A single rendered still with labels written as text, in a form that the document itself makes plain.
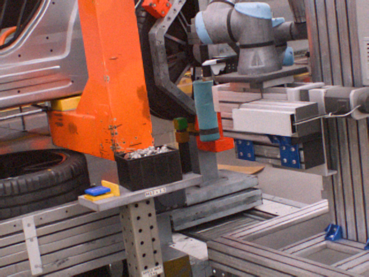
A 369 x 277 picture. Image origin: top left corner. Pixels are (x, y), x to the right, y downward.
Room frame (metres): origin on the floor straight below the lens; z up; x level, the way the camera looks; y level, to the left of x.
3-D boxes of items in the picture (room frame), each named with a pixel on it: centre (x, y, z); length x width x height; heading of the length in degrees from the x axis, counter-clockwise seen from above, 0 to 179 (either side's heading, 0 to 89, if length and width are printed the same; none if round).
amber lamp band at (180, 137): (2.80, 0.00, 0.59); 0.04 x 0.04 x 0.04; 30
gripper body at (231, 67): (3.08, -0.26, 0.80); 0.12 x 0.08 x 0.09; 75
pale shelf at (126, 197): (2.71, 0.17, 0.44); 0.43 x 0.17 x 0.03; 120
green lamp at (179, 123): (2.80, 0.00, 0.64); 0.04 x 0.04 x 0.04; 30
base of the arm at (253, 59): (2.57, -0.29, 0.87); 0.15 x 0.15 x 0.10
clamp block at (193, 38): (3.14, -0.11, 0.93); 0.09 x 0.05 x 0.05; 30
